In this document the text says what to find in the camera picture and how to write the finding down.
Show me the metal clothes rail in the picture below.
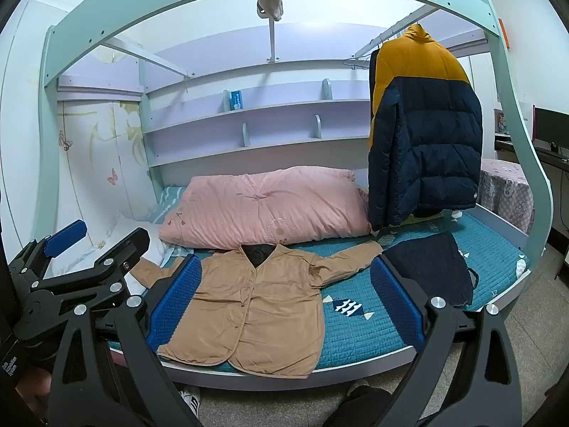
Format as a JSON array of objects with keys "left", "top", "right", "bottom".
[{"left": 355, "top": 8, "right": 430, "bottom": 56}]

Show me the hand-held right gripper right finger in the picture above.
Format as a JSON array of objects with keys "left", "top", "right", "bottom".
[{"left": 370, "top": 258, "right": 523, "bottom": 427}]

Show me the pink patterned table cover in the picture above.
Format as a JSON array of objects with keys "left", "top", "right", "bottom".
[{"left": 479, "top": 158, "right": 535, "bottom": 234}]

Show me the light blue striped pillow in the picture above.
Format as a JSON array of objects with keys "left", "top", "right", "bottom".
[{"left": 141, "top": 186, "right": 188, "bottom": 226}]

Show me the yellow and navy puffer jacket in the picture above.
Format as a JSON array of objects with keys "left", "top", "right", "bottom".
[{"left": 367, "top": 24, "right": 484, "bottom": 232}]

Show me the person's white shoe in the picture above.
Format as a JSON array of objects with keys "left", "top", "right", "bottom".
[{"left": 178, "top": 387, "right": 202, "bottom": 420}]

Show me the pink quilt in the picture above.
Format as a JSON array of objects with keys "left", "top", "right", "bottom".
[{"left": 159, "top": 166, "right": 373, "bottom": 250}]

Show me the teal quilted bed mat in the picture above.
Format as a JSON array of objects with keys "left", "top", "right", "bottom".
[{"left": 107, "top": 210, "right": 530, "bottom": 375}]

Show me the dark desk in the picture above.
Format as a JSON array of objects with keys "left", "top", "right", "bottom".
[{"left": 493, "top": 136, "right": 569, "bottom": 167}]

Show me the picture frame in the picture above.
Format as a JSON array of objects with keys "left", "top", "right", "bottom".
[{"left": 495, "top": 109, "right": 513, "bottom": 137}]

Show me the dark navy folded garment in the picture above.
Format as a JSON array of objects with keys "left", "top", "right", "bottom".
[{"left": 381, "top": 231, "right": 480, "bottom": 310}]

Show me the tan button-up jacket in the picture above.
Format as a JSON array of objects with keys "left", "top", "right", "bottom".
[{"left": 130, "top": 244, "right": 384, "bottom": 380}]

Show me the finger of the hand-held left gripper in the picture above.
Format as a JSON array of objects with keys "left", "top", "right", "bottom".
[
  {"left": 52, "top": 228, "right": 151, "bottom": 296},
  {"left": 8, "top": 220, "right": 88, "bottom": 277}
]

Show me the white bed sheet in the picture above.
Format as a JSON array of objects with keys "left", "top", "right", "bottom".
[{"left": 50, "top": 213, "right": 179, "bottom": 295}]

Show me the person's leg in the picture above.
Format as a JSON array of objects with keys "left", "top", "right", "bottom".
[{"left": 320, "top": 385, "right": 403, "bottom": 427}]

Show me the lilac wall shelf unit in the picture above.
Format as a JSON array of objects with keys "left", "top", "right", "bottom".
[{"left": 140, "top": 59, "right": 378, "bottom": 179}]

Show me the person's left hand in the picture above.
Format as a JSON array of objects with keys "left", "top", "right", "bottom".
[{"left": 15, "top": 371, "right": 53, "bottom": 411}]

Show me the black monitor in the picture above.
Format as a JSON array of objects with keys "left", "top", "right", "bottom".
[{"left": 532, "top": 107, "right": 569, "bottom": 153}]

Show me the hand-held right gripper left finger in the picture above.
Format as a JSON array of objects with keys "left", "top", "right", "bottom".
[{"left": 47, "top": 255, "right": 204, "bottom": 427}]

